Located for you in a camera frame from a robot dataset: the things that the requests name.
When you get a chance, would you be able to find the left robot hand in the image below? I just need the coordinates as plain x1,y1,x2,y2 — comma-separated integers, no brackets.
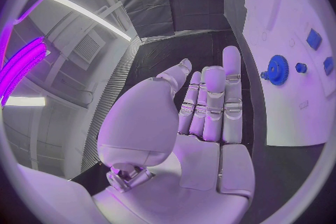
91,45,256,224

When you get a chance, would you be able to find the white task board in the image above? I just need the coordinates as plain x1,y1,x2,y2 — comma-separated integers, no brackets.
241,0,332,147

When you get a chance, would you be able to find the blue square block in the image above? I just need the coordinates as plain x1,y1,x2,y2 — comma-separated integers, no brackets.
305,28,324,51

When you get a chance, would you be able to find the blue gear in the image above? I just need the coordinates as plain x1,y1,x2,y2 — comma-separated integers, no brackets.
267,54,290,86

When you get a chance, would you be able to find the glowing light bar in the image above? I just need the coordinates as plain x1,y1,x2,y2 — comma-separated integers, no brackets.
0,36,49,108

